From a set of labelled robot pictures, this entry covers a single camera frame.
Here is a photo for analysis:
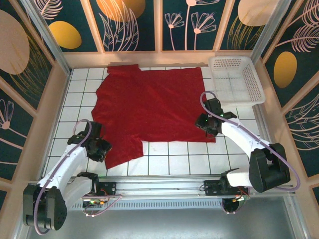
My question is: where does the red t-shirt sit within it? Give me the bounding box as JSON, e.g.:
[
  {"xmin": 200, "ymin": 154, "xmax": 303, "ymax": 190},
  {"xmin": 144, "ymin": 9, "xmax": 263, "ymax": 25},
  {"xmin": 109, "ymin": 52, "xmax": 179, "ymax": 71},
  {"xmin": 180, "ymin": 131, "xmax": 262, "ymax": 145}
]
[{"xmin": 91, "ymin": 64, "xmax": 217, "ymax": 170}]

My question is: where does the white perforated plastic basket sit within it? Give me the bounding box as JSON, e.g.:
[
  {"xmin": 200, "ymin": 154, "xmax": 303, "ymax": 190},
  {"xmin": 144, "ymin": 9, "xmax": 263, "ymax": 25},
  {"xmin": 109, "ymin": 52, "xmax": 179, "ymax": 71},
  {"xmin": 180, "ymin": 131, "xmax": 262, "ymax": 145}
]
[{"xmin": 208, "ymin": 55, "xmax": 266, "ymax": 105}]

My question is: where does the grey metal sheet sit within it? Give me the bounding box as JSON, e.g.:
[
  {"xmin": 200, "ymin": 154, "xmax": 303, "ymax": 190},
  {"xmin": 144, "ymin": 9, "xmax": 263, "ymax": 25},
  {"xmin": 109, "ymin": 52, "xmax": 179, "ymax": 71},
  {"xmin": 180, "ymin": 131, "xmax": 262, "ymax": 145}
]
[{"xmin": 14, "ymin": 196, "xmax": 307, "ymax": 239}]

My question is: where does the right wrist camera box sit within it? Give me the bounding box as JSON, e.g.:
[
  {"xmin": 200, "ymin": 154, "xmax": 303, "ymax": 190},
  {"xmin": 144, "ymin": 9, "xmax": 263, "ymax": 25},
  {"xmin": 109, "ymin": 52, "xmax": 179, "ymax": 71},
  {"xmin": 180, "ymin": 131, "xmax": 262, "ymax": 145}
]
[{"xmin": 203, "ymin": 98, "xmax": 224, "ymax": 115}]

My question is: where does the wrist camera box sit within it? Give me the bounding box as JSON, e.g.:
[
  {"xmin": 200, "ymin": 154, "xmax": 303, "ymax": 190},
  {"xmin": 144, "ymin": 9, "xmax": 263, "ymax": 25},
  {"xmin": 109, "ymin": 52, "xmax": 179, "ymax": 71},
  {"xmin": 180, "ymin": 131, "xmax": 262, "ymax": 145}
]
[
  {"xmin": 86, "ymin": 121, "xmax": 105, "ymax": 140},
  {"xmin": 203, "ymin": 98, "xmax": 224, "ymax": 115}
]

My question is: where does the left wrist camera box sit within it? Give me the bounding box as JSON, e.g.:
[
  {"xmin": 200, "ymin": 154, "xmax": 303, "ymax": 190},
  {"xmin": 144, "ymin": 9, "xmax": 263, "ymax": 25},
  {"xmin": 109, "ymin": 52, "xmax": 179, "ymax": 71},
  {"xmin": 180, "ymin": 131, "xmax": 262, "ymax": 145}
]
[{"xmin": 86, "ymin": 121, "xmax": 105, "ymax": 140}]

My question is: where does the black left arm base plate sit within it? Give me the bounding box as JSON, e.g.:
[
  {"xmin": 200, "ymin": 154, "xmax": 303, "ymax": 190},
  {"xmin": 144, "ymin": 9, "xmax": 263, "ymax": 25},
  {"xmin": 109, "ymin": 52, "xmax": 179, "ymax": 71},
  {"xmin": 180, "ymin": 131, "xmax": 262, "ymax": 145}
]
[{"xmin": 71, "ymin": 181, "xmax": 118, "ymax": 199}]

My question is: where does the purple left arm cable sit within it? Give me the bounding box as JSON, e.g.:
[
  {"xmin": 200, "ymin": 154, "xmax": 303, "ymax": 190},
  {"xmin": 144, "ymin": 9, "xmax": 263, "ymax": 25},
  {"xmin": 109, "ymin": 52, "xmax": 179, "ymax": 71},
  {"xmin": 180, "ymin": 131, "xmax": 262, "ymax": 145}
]
[{"xmin": 33, "ymin": 119, "xmax": 123, "ymax": 236}]

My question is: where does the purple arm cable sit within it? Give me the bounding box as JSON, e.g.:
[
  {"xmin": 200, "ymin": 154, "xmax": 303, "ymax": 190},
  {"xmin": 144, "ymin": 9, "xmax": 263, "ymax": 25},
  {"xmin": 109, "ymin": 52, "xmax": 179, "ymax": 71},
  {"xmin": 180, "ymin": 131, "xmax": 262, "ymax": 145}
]
[
  {"xmin": 200, "ymin": 91, "xmax": 302, "ymax": 215},
  {"xmin": 33, "ymin": 119, "xmax": 123, "ymax": 236}
]

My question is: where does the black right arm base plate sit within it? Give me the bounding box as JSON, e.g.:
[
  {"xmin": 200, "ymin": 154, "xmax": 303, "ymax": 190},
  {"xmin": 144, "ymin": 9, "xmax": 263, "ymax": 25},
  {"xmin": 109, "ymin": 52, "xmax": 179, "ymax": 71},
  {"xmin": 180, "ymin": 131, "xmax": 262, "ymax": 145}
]
[{"xmin": 200, "ymin": 179, "xmax": 250, "ymax": 197}]

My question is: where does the aluminium mounting rail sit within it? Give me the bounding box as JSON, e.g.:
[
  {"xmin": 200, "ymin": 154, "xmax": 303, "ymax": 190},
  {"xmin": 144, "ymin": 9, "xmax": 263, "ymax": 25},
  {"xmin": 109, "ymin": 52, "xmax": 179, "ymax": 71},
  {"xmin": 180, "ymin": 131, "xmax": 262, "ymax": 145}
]
[{"xmin": 23, "ymin": 175, "xmax": 297, "ymax": 200}]

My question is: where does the slotted grey cable tray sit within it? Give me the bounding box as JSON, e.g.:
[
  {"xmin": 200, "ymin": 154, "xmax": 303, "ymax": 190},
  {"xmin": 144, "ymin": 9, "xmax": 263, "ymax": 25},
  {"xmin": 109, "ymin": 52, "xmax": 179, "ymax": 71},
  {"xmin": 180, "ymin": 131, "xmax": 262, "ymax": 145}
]
[{"xmin": 67, "ymin": 200, "xmax": 287, "ymax": 210}]

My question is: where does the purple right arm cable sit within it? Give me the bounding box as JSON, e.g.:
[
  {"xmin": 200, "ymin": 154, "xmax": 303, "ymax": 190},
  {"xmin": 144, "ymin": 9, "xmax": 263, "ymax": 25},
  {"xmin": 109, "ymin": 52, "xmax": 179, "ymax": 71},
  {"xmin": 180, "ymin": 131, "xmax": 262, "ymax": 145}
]
[{"xmin": 200, "ymin": 91, "xmax": 302, "ymax": 215}]

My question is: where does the aluminium corner post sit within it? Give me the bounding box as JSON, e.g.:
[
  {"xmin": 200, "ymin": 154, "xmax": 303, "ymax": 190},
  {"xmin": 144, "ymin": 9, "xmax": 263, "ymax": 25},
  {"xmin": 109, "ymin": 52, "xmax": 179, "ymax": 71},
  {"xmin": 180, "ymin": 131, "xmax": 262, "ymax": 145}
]
[
  {"xmin": 250, "ymin": 0, "xmax": 293, "ymax": 65},
  {"xmin": 21, "ymin": 0, "xmax": 73, "ymax": 77}
]

